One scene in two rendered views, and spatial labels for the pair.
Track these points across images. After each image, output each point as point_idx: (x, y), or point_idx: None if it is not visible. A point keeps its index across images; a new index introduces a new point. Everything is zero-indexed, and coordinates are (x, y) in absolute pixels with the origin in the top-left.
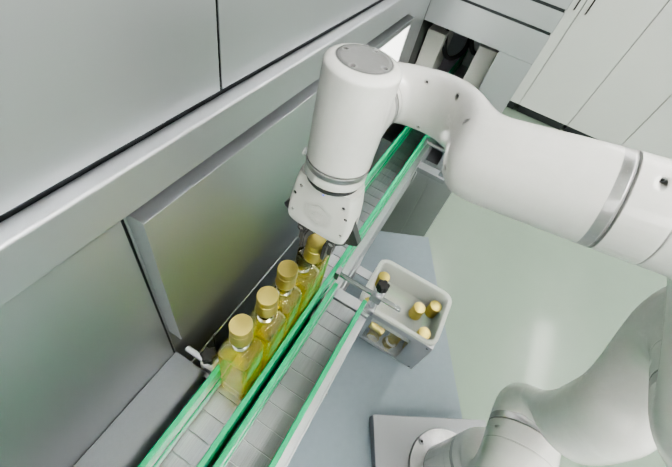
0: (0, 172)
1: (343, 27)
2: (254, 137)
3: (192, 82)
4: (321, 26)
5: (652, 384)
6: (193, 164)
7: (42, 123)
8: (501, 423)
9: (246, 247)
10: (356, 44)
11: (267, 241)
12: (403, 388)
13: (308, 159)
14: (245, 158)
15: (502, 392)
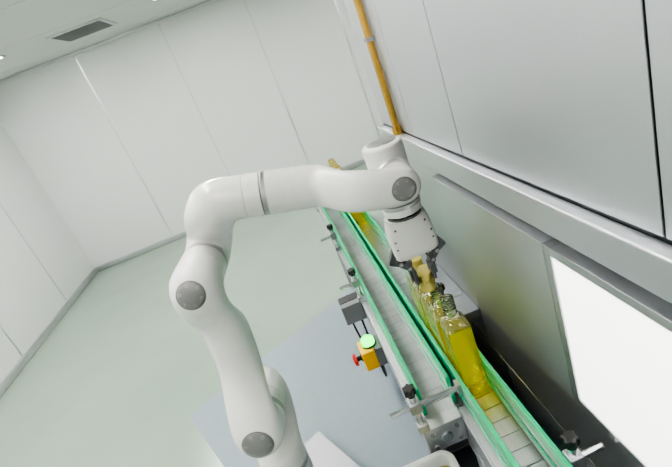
0: (418, 126)
1: (554, 200)
2: (467, 197)
3: (450, 139)
4: (528, 176)
5: (227, 262)
6: (445, 175)
7: (421, 119)
8: (276, 395)
9: (488, 292)
10: (393, 139)
11: (510, 330)
12: None
13: None
14: (463, 204)
15: (281, 418)
